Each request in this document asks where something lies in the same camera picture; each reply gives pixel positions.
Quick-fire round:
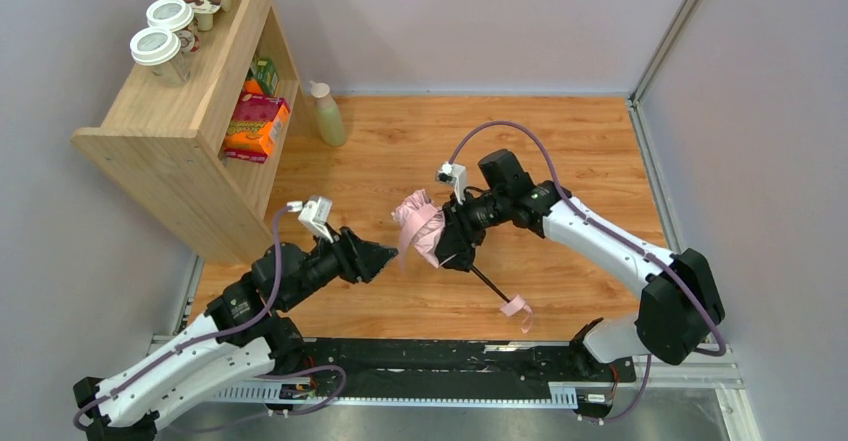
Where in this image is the pink folding umbrella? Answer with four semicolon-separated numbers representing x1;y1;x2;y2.
391;189;534;334

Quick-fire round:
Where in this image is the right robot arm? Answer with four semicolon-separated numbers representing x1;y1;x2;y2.
435;149;725;365

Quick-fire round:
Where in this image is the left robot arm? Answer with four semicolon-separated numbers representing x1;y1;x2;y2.
73;227;398;440

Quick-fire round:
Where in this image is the green squeeze bottle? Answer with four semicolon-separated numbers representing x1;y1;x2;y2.
310;81;347;147

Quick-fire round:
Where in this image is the orange pink snack box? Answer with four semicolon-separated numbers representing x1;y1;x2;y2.
222;91;290;164

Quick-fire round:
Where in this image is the green carton on shelf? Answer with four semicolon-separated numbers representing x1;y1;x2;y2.
245;56;279;96

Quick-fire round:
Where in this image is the wooden shelf unit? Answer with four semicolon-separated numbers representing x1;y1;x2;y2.
71;0;317;264

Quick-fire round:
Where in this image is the white lidded jar front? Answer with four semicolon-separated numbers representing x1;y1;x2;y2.
129;27;190;87

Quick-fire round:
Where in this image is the white lidded jar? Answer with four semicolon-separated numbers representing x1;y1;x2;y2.
129;27;190;87
145;0;200;53

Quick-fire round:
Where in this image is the white lidded jar rear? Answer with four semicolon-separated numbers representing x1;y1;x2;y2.
145;0;200;53

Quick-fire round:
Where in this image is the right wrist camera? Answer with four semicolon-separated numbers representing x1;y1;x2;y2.
435;162;469;205

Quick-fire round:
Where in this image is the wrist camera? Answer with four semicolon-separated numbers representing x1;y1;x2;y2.
435;162;469;205
285;195;335;243

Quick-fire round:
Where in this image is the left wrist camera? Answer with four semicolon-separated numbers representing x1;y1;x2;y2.
285;195;335;243

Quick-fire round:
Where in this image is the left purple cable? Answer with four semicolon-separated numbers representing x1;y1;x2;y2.
72;204;348;433

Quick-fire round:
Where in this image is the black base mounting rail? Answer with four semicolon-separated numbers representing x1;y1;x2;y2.
215;338;637;418

